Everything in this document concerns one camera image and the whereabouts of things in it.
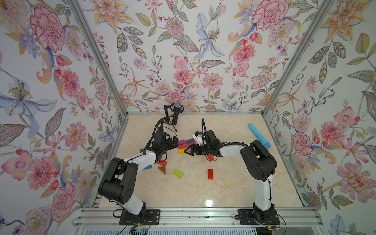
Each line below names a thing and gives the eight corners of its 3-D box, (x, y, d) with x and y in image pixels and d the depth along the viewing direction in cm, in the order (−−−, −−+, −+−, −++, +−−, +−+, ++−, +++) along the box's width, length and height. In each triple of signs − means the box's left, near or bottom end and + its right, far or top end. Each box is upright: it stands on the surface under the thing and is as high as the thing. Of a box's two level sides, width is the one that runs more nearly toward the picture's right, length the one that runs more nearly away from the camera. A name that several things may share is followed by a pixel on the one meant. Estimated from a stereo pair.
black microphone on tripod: (166, 126, 115) (162, 105, 99) (173, 118, 121) (171, 97, 104) (177, 131, 112) (176, 111, 95) (184, 123, 117) (184, 102, 101)
